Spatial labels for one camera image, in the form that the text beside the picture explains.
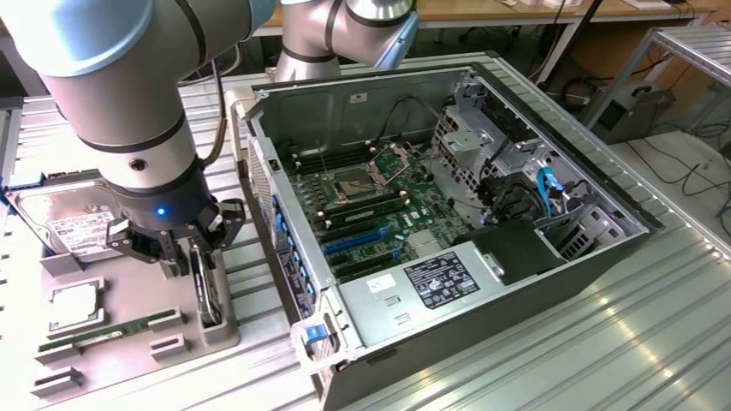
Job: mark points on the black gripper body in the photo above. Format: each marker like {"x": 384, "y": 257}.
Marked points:
{"x": 166, "y": 201}

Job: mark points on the black graphics card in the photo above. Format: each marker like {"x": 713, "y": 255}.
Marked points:
{"x": 207, "y": 287}

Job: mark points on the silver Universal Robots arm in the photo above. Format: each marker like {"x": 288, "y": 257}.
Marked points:
{"x": 114, "y": 107}

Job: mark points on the grey parts rack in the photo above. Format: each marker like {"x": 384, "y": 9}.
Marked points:
{"x": 143, "y": 299}

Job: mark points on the silver hard disk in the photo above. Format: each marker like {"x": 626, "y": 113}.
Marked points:
{"x": 58, "y": 214}

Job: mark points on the silver CPU chip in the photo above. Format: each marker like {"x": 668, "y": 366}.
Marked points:
{"x": 74, "y": 306}

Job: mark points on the blue expansion slot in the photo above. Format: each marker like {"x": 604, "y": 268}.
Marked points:
{"x": 351, "y": 242}

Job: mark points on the green RAM stick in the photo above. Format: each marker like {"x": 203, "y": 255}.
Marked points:
{"x": 108, "y": 333}

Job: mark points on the CPU socket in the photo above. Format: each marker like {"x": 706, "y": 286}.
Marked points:
{"x": 354, "y": 182}

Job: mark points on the installed black RAM stick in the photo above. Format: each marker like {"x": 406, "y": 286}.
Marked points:
{"x": 366, "y": 212}

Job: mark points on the metal socket cover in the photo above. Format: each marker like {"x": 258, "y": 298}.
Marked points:
{"x": 376, "y": 169}

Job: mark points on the blue case latch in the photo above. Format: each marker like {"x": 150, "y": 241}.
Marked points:
{"x": 312, "y": 335}

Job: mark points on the green motherboard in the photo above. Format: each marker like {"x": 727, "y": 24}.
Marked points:
{"x": 423, "y": 201}

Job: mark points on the silver heat sink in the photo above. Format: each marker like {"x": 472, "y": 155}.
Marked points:
{"x": 426, "y": 243}

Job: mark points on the grey power supply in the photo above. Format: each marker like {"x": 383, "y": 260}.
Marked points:
{"x": 388, "y": 317}

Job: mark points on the metal disk bay cage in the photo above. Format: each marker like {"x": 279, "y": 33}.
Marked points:
{"x": 463, "y": 141}

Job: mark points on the black open PC case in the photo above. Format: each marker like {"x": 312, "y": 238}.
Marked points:
{"x": 514, "y": 317}

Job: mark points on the wooden desk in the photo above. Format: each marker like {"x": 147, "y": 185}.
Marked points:
{"x": 514, "y": 10}

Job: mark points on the grey box device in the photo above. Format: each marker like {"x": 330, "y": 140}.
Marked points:
{"x": 634, "y": 115}

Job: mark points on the metal slat side table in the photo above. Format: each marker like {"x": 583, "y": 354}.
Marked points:
{"x": 696, "y": 47}

